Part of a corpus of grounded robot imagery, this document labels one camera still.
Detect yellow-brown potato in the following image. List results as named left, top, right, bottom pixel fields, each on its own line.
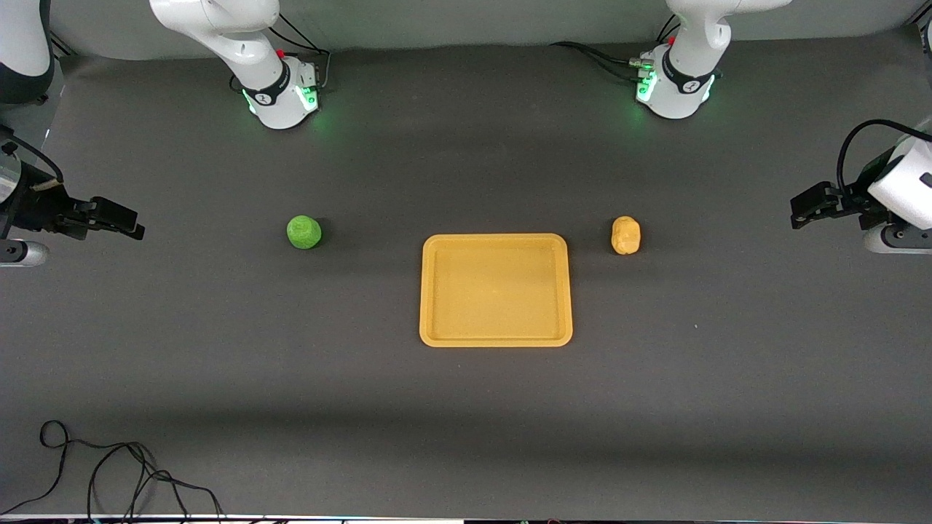
left=611, top=216, right=641, bottom=255

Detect green apple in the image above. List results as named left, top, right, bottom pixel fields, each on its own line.
left=287, top=215, right=323, bottom=250

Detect yellow plastic tray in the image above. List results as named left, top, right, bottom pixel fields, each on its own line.
left=419, top=234, right=574, bottom=348

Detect dark grey table cloth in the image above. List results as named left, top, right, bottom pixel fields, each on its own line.
left=0, top=29, right=932, bottom=519

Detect loose thin black cable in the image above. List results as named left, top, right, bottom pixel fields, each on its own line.
left=0, top=420, right=226, bottom=522

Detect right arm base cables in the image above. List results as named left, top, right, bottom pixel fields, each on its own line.
left=266, top=13, right=333, bottom=92

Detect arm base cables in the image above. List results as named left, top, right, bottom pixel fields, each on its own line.
left=550, top=15, right=682, bottom=82
left=266, top=13, right=333, bottom=92

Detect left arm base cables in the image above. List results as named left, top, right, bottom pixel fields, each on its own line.
left=550, top=15, right=682, bottom=82

